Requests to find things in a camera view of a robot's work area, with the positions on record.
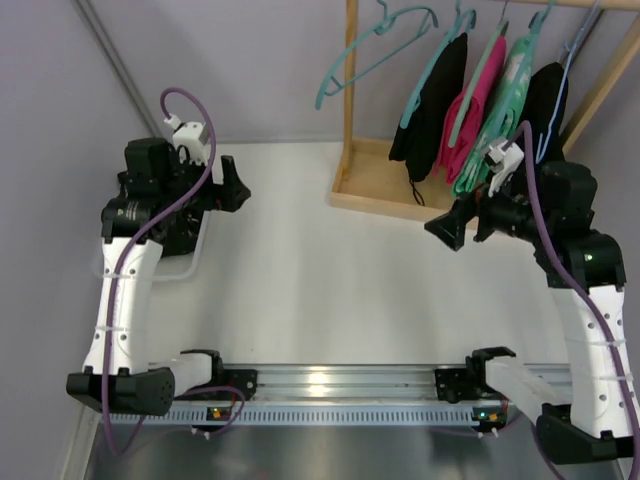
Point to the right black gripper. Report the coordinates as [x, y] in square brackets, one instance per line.
[480, 220]

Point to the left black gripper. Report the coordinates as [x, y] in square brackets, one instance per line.
[220, 190]

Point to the black trousers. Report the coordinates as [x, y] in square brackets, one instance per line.
[418, 145]
[539, 105]

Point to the teal hanger with black trousers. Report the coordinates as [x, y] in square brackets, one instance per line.
[464, 22]

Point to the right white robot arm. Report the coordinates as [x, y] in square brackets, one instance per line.
[585, 273]

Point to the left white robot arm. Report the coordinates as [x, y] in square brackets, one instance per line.
[165, 192]

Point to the pink trousers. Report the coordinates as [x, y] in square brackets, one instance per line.
[452, 159]

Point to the green patterned trousers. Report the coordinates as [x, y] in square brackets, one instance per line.
[475, 170]

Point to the black trousers on blue hanger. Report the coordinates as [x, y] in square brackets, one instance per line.
[539, 105]

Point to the light blue hanger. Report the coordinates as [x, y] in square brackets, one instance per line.
[566, 58]

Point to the empty teal hanger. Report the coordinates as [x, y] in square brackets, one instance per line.
[367, 48]

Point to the teal hanger with green trousers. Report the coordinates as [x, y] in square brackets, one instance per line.
[505, 113]

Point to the black white patterned garment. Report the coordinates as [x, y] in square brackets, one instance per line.
[179, 232]

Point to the wooden clothes rack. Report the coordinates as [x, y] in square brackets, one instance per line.
[367, 181]

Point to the white plastic basket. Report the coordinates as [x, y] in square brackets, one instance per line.
[192, 265]

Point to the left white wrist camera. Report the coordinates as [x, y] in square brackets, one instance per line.
[191, 135]

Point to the aluminium mounting rail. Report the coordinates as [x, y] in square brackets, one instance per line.
[289, 383]

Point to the grey slotted cable duct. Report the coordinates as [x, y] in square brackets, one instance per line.
[331, 415]

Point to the aluminium corner post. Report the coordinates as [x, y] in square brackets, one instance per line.
[93, 23]

